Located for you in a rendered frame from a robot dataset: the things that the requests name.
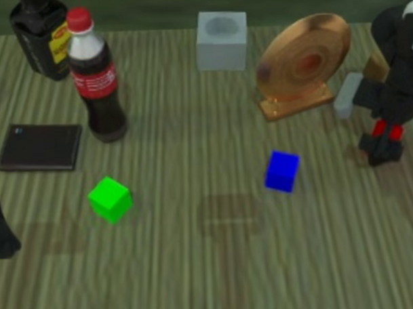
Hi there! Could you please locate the green cube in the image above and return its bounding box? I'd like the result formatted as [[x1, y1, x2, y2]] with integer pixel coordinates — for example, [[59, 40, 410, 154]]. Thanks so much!
[[87, 175, 134, 226]]

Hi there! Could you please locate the cola bottle with red cap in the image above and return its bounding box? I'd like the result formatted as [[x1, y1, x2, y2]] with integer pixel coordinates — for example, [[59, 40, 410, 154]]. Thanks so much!
[[64, 5, 129, 145]]

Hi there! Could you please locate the hammer with grey head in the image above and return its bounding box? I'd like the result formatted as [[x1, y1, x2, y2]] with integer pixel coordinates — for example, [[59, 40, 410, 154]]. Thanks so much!
[[331, 49, 393, 119]]

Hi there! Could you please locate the blue cube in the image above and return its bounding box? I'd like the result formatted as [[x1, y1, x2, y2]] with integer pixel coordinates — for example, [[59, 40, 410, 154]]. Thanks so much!
[[262, 149, 302, 194]]

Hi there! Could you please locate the black bottle with yellow label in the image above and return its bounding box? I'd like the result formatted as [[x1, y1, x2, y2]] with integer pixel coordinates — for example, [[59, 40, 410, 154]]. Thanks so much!
[[8, 0, 73, 84]]

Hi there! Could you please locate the grey cube with round hollow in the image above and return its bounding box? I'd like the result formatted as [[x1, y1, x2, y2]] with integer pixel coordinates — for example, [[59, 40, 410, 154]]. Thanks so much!
[[195, 9, 249, 73]]

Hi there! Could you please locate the round wooden disc on stand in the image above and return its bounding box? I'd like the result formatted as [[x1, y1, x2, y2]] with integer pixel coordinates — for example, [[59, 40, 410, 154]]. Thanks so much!
[[253, 12, 355, 122]]

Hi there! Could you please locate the flat black rectangular case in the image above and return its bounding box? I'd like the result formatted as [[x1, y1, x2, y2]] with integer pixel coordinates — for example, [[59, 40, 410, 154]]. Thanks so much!
[[0, 121, 85, 174]]

